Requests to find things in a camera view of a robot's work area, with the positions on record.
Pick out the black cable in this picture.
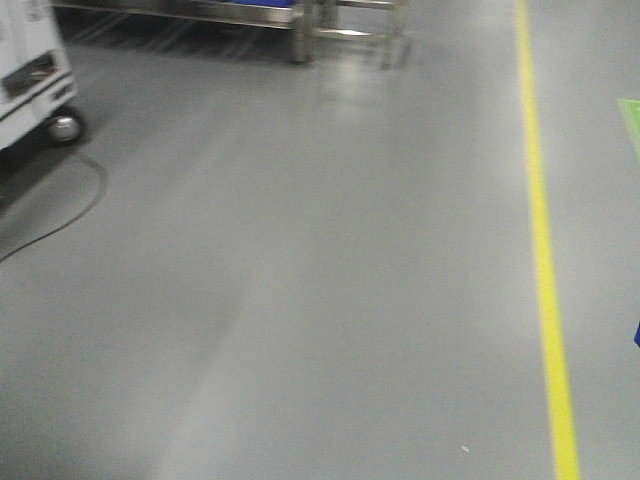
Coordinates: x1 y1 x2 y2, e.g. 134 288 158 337
0 152 110 264

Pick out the steel wheeled table frame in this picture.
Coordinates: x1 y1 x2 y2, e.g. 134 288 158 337
52 0 408 68

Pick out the white wheeled cart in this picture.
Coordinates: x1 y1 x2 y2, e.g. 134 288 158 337
1 1 85 150

